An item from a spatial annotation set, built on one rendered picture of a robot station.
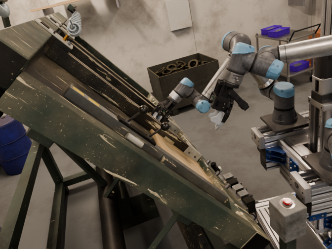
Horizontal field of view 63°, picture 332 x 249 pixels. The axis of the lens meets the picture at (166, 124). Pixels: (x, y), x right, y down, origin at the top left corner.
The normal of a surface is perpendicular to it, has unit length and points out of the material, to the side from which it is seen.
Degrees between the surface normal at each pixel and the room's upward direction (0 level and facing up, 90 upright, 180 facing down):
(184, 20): 90
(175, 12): 90
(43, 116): 90
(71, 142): 90
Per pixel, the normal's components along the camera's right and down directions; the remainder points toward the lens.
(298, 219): 0.28, 0.39
